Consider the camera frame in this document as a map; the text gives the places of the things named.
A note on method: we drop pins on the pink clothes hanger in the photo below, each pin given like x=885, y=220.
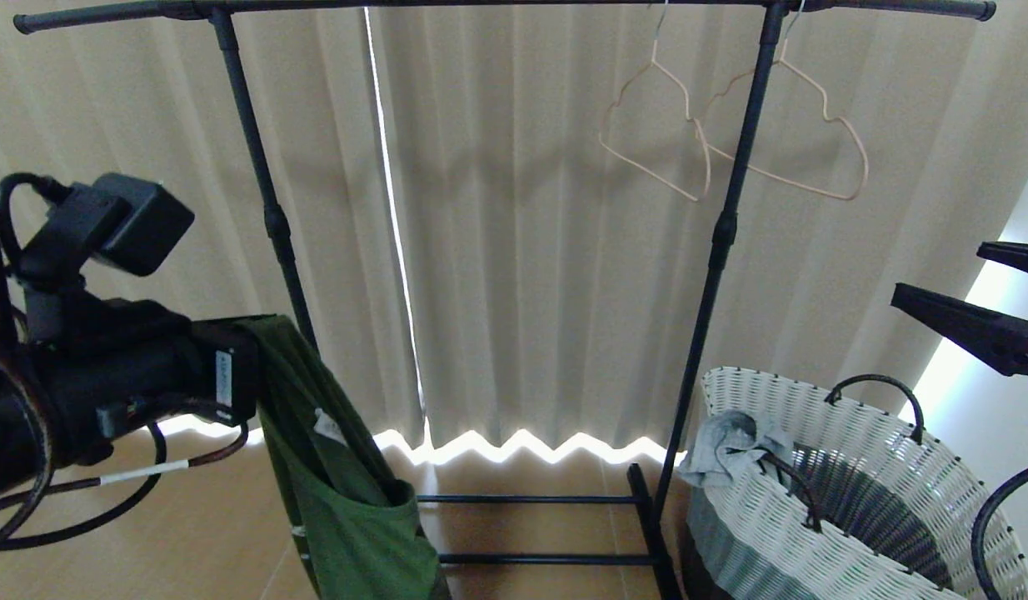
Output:
x=782, y=52
x=652, y=52

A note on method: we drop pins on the black clothes rack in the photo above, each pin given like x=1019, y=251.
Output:
x=722, y=233

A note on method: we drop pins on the pale grey garment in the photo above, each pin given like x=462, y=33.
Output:
x=731, y=450

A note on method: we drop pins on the white laundry basket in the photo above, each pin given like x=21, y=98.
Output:
x=756, y=533

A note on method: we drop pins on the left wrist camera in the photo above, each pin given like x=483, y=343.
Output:
x=139, y=221

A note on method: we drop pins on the green printed shirt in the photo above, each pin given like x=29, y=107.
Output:
x=356, y=533

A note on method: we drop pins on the beige curtain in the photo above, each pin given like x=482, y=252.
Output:
x=522, y=250

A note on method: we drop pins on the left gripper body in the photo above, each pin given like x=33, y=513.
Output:
x=122, y=375

